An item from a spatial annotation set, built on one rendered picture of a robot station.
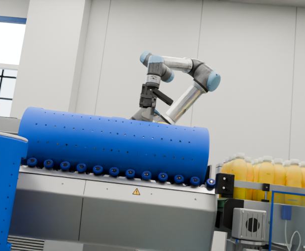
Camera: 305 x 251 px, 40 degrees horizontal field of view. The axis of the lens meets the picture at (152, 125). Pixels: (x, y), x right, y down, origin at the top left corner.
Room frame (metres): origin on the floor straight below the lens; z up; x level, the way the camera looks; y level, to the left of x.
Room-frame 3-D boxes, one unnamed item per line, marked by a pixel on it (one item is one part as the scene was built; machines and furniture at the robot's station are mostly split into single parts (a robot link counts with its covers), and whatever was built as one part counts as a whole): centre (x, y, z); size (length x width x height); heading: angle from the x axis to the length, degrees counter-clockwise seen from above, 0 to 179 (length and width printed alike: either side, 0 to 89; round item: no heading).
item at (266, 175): (1.92, -0.55, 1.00); 0.07 x 0.07 x 0.19
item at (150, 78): (2.03, 0.02, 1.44); 0.08 x 0.08 x 0.05
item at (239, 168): (1.91, -0.42, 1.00); 0.07 x 0.07 x 0.19
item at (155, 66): (2.04, 0.02, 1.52); 0.09 x 0.08 x 0.11; 148
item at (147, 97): (2.03, 0.03, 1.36); 0.09 x 0.08 x 0.12; 92
